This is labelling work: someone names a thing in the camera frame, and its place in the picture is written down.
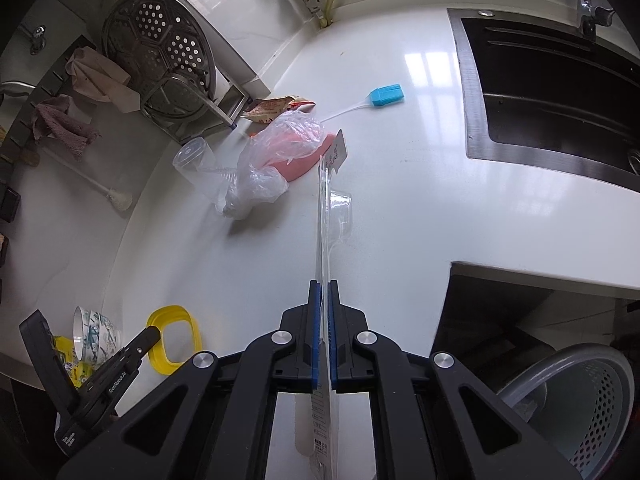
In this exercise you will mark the pink silicone bowl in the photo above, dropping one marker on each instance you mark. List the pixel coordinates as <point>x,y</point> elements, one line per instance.
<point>297,167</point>

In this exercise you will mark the red patterned snack wrapper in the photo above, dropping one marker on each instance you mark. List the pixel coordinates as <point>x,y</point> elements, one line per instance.
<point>262,112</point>

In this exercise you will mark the grey perforated trash basket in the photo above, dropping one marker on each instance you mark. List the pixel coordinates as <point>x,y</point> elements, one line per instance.
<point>580,400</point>

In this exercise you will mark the blue silicone brush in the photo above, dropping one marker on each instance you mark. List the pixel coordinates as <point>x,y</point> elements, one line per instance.
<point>377,98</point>

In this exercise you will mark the white bottle brush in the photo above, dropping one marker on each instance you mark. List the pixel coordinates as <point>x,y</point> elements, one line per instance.
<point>119,200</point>

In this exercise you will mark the clear blister package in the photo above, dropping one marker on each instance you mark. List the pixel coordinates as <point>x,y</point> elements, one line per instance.
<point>334,224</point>

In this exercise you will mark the stacked patterned ceramic bowls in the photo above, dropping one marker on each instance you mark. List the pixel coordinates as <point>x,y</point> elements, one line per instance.
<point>95,338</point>

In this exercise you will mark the black kitchen sink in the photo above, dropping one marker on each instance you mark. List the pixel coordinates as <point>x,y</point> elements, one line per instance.
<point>537,93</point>

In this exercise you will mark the chrome kitchen faucet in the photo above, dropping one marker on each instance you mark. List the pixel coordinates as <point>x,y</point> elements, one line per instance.
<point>590,17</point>

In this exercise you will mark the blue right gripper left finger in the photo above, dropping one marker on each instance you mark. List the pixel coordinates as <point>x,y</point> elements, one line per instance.
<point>314,318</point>

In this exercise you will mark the mauve hanging cloth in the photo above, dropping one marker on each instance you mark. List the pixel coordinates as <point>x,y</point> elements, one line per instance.
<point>51,119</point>

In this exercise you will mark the beige hanging cloth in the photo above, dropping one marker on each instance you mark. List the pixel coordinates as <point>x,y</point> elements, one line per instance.
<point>101,80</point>

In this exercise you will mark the yellow green detergent pouch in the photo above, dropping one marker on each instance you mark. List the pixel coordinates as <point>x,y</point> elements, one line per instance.
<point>77,371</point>

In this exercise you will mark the clear plastic bag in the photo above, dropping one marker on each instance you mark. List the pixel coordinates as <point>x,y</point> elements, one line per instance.
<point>292,135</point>

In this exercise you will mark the steel lid rack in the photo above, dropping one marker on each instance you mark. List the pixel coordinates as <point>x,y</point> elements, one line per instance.
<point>183,111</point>

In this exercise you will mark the clear plastic cup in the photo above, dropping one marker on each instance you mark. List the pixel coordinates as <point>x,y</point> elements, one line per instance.
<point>197,162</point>

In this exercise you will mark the perforated steel steamer tray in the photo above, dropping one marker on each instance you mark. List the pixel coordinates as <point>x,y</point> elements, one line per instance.
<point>152,40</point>

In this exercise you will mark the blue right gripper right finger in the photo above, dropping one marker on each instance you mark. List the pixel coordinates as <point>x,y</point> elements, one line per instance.
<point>333,303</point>

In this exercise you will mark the dark wall utensil rail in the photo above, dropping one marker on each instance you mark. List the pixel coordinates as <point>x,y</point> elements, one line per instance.
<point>31,198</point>

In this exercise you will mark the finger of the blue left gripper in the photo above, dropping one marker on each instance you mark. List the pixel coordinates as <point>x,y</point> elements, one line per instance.
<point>140,346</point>

